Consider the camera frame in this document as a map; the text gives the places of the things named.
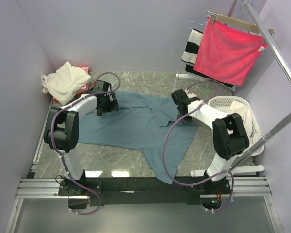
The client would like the black base beam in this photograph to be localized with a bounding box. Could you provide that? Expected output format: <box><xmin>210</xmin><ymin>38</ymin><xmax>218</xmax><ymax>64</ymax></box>
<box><xmin>58</xmin><ymin>176</ymin><xmax>231</xmax><ymax>209</ymax></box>

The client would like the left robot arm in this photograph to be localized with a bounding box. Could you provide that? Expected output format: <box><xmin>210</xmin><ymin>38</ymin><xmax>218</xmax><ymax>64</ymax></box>
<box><xmin>43</xmin><ymin>80</ymin><xmax>119</xmax><ymax>195</ymax></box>

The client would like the wooden clip hanger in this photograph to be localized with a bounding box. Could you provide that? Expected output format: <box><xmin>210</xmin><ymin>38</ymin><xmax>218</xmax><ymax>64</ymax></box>
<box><xmin>207</xmin><ymin>11</ymin><xmax>262</xmax><ymax>35</ymax></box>

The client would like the pink folded t shirt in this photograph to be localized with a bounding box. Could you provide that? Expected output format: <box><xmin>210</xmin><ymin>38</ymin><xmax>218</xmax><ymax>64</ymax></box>
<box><xmin>76</xmin><ymin>67</ymin><xmax>90</xmax><ymax>96</ymax></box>

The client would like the aluminium rail frame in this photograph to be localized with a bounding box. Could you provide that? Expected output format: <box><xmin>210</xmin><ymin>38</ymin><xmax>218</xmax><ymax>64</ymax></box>
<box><xmin>3</xmin><ymin>97</ymin><xmax>284</xmax><ymax>233</ymax></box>

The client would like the metal clothes rack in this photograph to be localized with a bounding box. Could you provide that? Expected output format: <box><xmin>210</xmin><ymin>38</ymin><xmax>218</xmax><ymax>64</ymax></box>
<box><xmin>176</xmin><ymin>0</ymin><xmax>291</xmax><ymax>177</ymax></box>

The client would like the cream folded t shirt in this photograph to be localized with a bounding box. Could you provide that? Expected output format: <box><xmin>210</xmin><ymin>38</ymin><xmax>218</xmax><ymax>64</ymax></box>
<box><xmin>41</xmin><ymin>61</ymin><xmax>91</xmax><ymax>105</ymax></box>

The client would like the white t shirt in basket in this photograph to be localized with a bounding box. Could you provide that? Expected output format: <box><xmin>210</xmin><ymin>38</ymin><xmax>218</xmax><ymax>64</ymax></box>
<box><xmin>227</xmin><ymin>101</ymin><xmax>252</xmax><ymax>138</ymax></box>

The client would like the black white striped cloth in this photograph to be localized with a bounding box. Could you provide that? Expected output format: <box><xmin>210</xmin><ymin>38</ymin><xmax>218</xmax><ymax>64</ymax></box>
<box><xmin>180</xmin><ymin>28</ymin><xmax>238</xmax><ymax>92</ymax></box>

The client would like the blue wire hanger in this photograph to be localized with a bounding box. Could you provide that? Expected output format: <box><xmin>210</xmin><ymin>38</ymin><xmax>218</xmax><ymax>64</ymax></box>
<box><xmin>188</xmin><ymin>21</ymin><xmax>207</xmax><ymax>30</ymax></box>

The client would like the white laundry basket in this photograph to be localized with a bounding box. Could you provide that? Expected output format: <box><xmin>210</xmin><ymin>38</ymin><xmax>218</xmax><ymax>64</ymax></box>
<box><xmin>208</xmin><ymin>96</ymin><xmax>262</xmax><ymax>152</ymax></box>

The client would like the blue t shirt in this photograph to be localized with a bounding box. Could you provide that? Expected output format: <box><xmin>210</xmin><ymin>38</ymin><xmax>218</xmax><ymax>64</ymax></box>
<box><xmin>79</xmin><ymin>91</ymin><xmax>197</xmax><ymax>184</ymax></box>

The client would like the red towel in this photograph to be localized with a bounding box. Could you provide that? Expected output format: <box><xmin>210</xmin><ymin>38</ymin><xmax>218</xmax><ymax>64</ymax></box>
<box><xmin>193</xmin><ymin>18</ymin><xmax>267</xmax><ymax>86</ymax></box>

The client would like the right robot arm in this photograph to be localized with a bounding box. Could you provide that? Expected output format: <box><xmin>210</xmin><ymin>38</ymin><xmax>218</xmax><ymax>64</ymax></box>
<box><xmin>171</xmin><ymin>89</ymin><xmax>249</xmax><ymax>194</ymax></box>

